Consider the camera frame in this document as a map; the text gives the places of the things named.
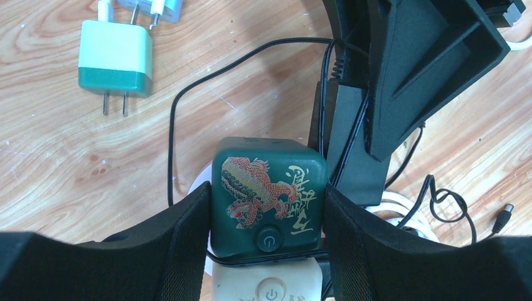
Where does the white coiled cable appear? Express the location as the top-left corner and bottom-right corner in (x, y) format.
(188, 164), (442, 287)

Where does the blue plug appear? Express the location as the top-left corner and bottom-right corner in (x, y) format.
(117, 0), (183, 30)

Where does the green patterned cube socket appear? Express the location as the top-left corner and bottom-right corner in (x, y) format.
(210, 137), (328, 260)

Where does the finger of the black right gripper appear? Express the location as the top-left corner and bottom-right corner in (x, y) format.
(323, 0), (370, 55)

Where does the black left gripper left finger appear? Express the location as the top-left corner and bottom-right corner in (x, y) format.
(1, 182), (211, 300)

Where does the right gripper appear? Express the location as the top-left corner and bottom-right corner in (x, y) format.
(366, 0), (526, 161)

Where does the thin black cable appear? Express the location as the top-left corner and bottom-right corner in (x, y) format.
(166, 36), (515, 301)

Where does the beige wooden cube socket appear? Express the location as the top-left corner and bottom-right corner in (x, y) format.
(212, 258), (322, 301)

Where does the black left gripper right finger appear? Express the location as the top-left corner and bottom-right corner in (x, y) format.
(323, 186), (531, 300)

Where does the short white usb cable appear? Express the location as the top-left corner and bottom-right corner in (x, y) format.
(96, 0), (115, 23)

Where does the green plug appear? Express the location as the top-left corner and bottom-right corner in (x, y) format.
(78, 20), (153, 117)

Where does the black power adapter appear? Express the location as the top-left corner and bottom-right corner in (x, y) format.
(323, 58), (390, 207)

